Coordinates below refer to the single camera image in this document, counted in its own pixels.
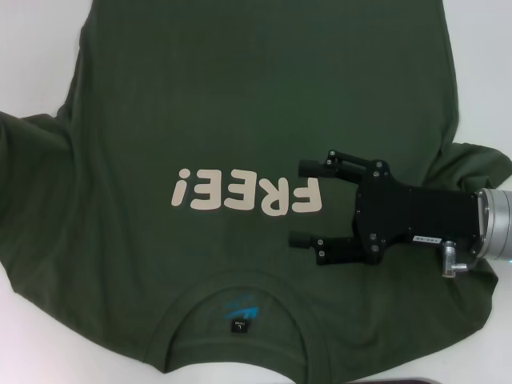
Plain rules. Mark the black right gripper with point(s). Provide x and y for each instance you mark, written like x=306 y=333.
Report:
x=420 y=216

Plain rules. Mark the dark green FREE t-shirt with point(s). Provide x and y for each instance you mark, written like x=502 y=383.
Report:
x=200 y=100

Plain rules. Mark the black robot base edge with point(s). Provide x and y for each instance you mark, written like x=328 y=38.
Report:
x=392 y=381

